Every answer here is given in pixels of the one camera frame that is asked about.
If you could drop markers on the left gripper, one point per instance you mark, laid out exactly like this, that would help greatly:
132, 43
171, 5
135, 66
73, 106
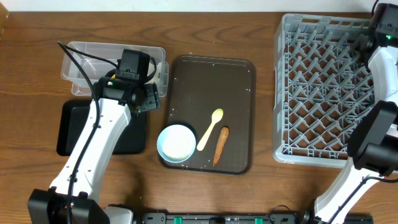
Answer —
151, 97

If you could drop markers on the light blue rice bowl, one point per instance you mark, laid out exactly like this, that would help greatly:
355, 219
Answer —
176, 143

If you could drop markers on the yellow plastic spoon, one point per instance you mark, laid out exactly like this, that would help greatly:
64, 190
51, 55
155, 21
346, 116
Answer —
216, 116

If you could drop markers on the orange carrot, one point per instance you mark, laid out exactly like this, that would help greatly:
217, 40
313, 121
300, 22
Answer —
223, 136

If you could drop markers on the white tissue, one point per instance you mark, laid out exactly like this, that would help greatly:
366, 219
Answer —
157, 77

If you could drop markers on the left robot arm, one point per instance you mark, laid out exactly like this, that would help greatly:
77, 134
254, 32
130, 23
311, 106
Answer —
73, 195

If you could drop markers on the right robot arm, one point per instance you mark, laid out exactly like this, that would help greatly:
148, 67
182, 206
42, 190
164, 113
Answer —
372, 146

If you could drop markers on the grey dishwasher rack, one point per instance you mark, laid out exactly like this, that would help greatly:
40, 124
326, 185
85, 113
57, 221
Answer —
322, 90

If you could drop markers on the clear plastic bin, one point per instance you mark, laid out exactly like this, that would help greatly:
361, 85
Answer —
95, 68

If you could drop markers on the brown serving tray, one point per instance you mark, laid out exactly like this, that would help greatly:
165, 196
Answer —
197, 87

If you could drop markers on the black tray bin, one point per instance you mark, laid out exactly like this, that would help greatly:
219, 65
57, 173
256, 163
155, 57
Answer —
73, 119

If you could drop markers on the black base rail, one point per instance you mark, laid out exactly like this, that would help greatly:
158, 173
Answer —
162, 218

